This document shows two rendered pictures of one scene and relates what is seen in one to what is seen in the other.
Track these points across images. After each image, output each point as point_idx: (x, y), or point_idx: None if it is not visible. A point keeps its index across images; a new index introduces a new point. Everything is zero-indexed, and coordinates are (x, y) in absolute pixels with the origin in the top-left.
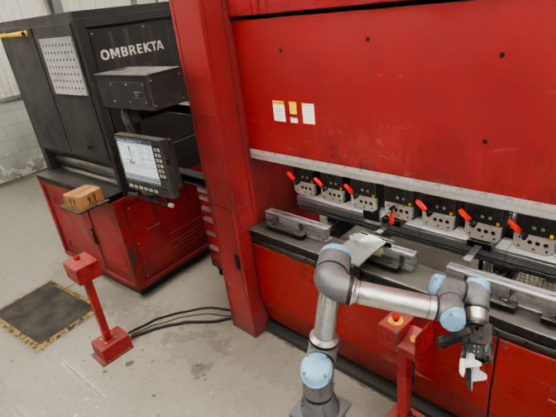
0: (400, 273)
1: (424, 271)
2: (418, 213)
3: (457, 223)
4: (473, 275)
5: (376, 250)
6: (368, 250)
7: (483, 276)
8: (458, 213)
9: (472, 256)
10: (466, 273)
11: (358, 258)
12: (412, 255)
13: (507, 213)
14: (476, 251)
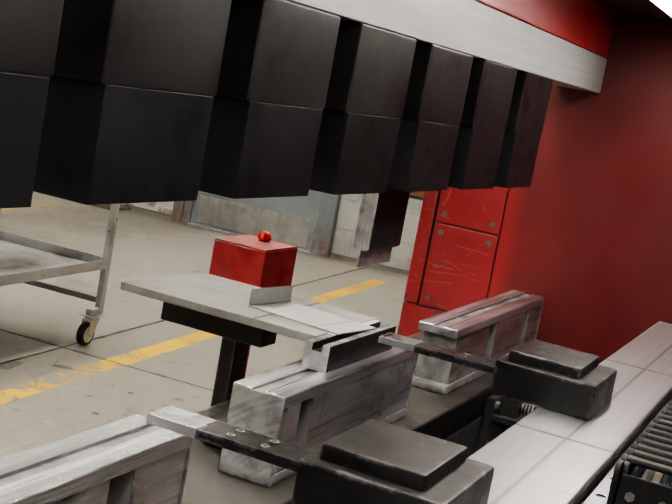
0: (203, 449)
1: (223, 492)
2: (324, 179)
3: (216, 176)
4: (48, 444)
5: (245, 319)
6: (238, 307)
7: (25, 460)
8: (228, 107)
9: (186, 422)
10: (70, 436)
11: (171, 289)
12: (245, 383)
13: (88, 13)
14: (245, 443)
